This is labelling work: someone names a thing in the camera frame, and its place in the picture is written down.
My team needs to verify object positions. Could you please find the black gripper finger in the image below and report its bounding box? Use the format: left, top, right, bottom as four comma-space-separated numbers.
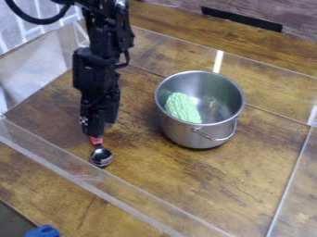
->
106, 91, 120, 123
79, 106, 106, 138

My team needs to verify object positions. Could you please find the pink handled metal spoon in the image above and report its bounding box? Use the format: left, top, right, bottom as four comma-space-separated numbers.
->
90, 137, 114, 168

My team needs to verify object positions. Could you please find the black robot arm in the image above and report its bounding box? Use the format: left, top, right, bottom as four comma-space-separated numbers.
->
52, 0, 135, 138

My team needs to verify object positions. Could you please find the black bar on wall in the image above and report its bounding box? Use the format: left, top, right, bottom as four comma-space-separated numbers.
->
201, 6, 282, 32

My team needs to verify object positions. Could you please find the blue object at corner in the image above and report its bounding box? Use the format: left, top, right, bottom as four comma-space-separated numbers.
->
23, 224, 60, 237

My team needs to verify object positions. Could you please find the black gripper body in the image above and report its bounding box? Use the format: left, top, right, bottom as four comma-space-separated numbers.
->
73, 47, 120, 106

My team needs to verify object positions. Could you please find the stainless steel pot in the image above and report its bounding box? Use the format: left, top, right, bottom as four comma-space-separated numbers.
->
155, 70, 245, 149

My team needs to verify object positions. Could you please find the black cable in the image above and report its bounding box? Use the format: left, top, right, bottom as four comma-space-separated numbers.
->
4, 0, 73, 26

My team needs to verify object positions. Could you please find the green knitted toy vegetable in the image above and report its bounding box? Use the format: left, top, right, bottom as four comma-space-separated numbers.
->
164, 93, 202, 123

